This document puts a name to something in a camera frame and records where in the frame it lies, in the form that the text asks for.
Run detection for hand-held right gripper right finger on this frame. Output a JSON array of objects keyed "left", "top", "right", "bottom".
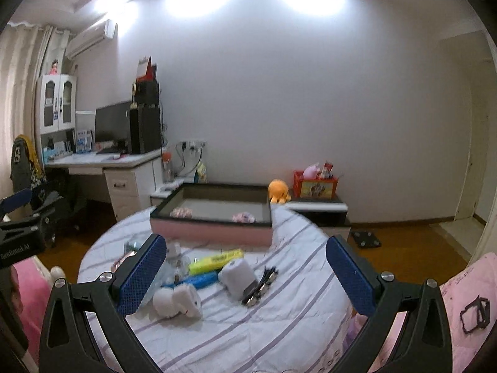
[{"left": 325, "top": 235, "right": 453, "bottom": 373}]

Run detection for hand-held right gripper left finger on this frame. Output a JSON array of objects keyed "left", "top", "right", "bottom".
[{"left": 38, "top": 234, "right": 167, "bottom": 373}]

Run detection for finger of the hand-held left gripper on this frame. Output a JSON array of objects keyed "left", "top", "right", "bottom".
[
  {"left": 0, "top": 188, "right": 33, "bottom": 214},
  {"left": 0, "top": 205, "right": 57, "bottom": 234}
]

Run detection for clear glass jar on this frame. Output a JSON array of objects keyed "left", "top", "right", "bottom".
[{"left": 173, "top": 256, "right": 194, "bottom": 281}]

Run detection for yellow highlighter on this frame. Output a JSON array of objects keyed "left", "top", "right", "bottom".
[{"left": 188, "top": 249, "right": 244, "bottom": 275}]

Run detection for pink storage box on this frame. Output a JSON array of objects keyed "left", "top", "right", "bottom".
[{"left": 150, "top": 182, "right": 274, "bottom": 246}]

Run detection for person's left forearm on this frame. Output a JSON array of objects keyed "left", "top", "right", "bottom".
[{"left": 0, "top": 274, "right": 29, "bottom": 373}]

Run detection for blue face mask pack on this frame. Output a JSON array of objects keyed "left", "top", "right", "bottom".
[{"left": 145, "top": 258, "right": 176, "bottom": 306}]

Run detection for black bathroom scale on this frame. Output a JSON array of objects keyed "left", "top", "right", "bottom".
[{"left": 349, "top": 231, "right": 383, "bottom": 249}]

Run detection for black office chair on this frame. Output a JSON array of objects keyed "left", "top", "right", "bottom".
[{"left": 8, "top": 135, "right": 92, "bottom": 242}]

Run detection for white bunny toy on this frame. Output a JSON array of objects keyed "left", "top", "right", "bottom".
[{"left": 152, "top": 283, "right": 203, "bottom": 319}]

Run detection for blue oblong case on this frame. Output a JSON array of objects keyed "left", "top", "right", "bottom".
[{"left": 161, "top": 272, "right": 218, "bottom": 290}]

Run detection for pink blanket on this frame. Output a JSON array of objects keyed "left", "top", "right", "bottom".
[{"left": 11, "top": 262, "right": 54, "bottom": 358}]

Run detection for black top TV stand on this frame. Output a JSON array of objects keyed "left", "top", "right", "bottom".
[{"left": 287, "top": 196, "right": 352, "bottom": 238}]

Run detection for white low cabinet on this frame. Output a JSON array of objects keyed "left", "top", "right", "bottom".
[{"left": 151, "top": 181, "right": 185, "bottom": 207}]

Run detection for blue book box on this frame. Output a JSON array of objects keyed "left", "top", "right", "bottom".
[{"left": 75, "top": 130, "right": 94, "bottom": 153}]

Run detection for striped white bedsheet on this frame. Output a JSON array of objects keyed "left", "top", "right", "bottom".
[{"left": 78, "top": 202, "right": 358, "bottom": 373}]

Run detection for pink printed quilt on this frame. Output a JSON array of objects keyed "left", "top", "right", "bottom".
[{"left": 349, "top": 252, "right": 497, "bottom": 373}]

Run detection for black hair clip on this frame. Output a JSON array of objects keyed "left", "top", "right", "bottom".
[{"left": 241, "top": 266, "right": 279, "bottom": 307}]

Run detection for red plastic crate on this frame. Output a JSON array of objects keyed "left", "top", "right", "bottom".
[{"left": 293, "top": 170, "right": 339, "bottom": 200}]

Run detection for white desk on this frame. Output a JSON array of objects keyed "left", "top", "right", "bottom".
[{"left": 43, "top": 148, "right": 168, "bottom": 222}]

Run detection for white hutch cabinet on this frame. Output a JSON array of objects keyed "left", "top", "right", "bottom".
[{"left": 36, "top": 75, "right": 77, "bottom": 133}]

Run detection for orange octopus plush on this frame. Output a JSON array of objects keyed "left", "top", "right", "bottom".
[{"left": 269, "top": 179, "right": 292, "bottom": 205}]

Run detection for orange cap bottle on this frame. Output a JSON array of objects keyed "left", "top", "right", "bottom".
[{"left": 162, "top": 151, "right": 174, "bottom": 182}]

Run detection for black computer monitor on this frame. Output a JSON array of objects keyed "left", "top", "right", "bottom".
[{"left": 95, "top": 101, "right": 133, "bottom": 150}]

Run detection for black speaker tower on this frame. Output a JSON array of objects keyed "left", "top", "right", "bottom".
[{"left": 129, "top": 107, "right": 163, "bottom": 155}]

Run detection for stacked black boxes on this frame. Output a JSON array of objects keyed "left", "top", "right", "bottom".
[{"left": 134, "top": 80, "right": 161, "bottom": 108}]

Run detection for white air conditioner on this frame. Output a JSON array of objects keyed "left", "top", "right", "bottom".
[{"left": 65, "top": 19, "right": 118, "bottom": 60}]

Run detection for white door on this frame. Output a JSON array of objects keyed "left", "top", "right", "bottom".
[{"left": 454, "top": 58, "right": 490, "bottom": 224}]

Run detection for red desk calendar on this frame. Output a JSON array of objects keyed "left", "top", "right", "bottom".
[{"left": 137, "top": 56, "right": 158, "bottom": 82}]

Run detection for black power cables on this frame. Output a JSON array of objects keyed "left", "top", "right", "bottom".
[{"left": 174, "top": 142, "right": 203, "bottom": 178}]

